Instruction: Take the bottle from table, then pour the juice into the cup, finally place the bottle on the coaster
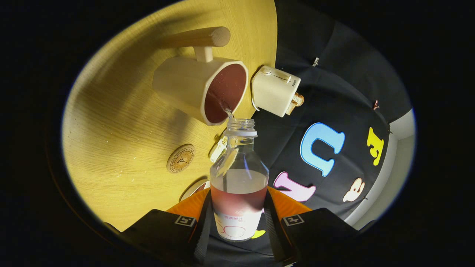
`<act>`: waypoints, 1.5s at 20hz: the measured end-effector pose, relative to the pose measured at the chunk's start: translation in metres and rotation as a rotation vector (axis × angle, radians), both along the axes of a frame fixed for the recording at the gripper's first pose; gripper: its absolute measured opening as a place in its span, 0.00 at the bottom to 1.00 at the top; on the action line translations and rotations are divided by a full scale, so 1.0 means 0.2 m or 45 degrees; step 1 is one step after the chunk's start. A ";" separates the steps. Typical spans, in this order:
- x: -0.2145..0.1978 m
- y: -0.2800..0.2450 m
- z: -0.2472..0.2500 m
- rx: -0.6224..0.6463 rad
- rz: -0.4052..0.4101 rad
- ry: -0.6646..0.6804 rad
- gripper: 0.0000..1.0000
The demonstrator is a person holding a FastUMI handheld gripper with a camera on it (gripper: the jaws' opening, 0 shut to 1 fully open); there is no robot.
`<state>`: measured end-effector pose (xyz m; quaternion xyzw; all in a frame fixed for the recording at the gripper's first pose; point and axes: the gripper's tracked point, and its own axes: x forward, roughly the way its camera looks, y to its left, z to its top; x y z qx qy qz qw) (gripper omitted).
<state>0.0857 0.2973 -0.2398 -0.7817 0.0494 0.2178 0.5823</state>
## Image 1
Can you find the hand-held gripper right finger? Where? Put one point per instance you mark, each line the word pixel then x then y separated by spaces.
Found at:
pixel 276 241

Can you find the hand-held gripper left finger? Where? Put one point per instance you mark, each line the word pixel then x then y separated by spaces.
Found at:
pixel 202 237

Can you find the clear juice bottle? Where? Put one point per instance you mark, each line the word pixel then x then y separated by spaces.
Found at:
pixel 239 178

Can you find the round wooden coaster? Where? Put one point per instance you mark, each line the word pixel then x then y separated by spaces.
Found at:
pixel 180 158

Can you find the white round plate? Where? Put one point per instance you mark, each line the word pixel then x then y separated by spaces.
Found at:
pixel 191 191

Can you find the small white dish of beans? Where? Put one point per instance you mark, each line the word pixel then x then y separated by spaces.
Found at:
pixel 219 148

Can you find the toast slice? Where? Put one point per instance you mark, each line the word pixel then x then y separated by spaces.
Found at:
pixel 298 99
pixel 291 108

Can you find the wooden table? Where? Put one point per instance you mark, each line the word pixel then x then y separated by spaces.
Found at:
pixel 111 129

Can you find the cream toaster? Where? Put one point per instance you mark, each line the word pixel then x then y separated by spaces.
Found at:
pixel 272 92

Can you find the red clip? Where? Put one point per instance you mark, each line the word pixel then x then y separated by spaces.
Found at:
pixel 376 105

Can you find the silver clip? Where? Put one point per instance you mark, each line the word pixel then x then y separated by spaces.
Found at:
pixel 315 61

